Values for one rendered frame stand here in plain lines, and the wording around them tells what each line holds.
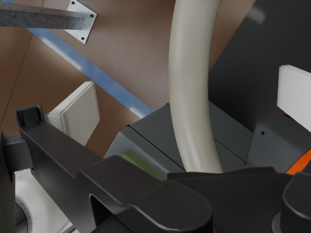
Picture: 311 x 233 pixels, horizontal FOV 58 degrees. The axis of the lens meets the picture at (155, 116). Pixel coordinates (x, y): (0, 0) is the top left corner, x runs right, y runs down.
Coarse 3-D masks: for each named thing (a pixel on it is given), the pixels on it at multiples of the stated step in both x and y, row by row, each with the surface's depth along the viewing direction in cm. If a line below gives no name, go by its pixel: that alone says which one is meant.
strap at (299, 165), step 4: (308, 152) 136; (304, 156) 137; (308, 156) 136; (300, 160) 138; (304, 160) 138; (308, 160) 137; (296, 164) 140; (300, 164) 139; (304, 164) 138; (292, 168) 141; (296, 168) 140; (300, 168) 139; (288, 172) 142; (292, 172) 141
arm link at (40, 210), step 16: (16, 176) 62; (32, 176) 61; (16, 192) 57; (32, 192) 58; (16, 208) 55; (32, 208) 57; (48, 208) 58; (16, 224) 54; (32, 224) 57; (48, 224) 58; (64, 224) 62
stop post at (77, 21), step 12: (72, 0) 168; (0, 12) 117; (12, 12) 122; (24, 12) 128; (36, 12) 134; (48, 12) 142; (60, 12) 152; (72, 12) 163; (84, 12) 167; (0, 24) 121; (12, 24) 126; (24, 24) 132; (36, 24) 138; (48, 24) 145; (60, 24) 152; (72, 24) 161; (84, 24) 169; (84, 36) 171
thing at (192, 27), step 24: (192, 0) 18; (216, 0) 18; (192, 24) 19; (192, 48) 19; (168, 72) 21; (192, 72) 20; (192, 96) 20; (192, 120) 21; (192, 144) 22; (192, 168) 22; (216, 168) 23
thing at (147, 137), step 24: (144, 120) 95; (168, 120) 105; (216, 120) 131; (120, 144) 83; (144, 144) 83; (168, 144) 91; (216, 144) 110; (240, 144) 123; (168, 168) 80; (240, 168) 104
